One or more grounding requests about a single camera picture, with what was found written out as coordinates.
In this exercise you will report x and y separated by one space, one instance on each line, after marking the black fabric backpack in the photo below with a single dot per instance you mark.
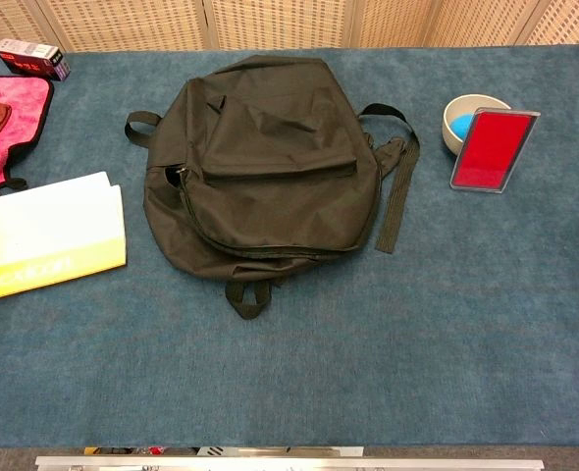
279 196

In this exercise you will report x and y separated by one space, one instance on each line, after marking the white book with yellow stripe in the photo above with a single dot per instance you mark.
49 230

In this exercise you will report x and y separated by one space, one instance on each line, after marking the red card in clear case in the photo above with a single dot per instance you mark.
493 149

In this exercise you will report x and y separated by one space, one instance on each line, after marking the blue ball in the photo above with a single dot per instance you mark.
462 125

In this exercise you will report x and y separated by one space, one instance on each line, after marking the beige round bowl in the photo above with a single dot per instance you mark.
451 137

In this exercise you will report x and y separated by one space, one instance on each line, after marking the wicker folding screen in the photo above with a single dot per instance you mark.
279 22

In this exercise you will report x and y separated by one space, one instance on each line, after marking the silver metal plate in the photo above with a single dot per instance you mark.
309 451

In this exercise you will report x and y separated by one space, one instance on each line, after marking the red and purple small box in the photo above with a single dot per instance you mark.
29 59

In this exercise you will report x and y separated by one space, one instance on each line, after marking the aluminium profile rail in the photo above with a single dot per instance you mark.
289 463

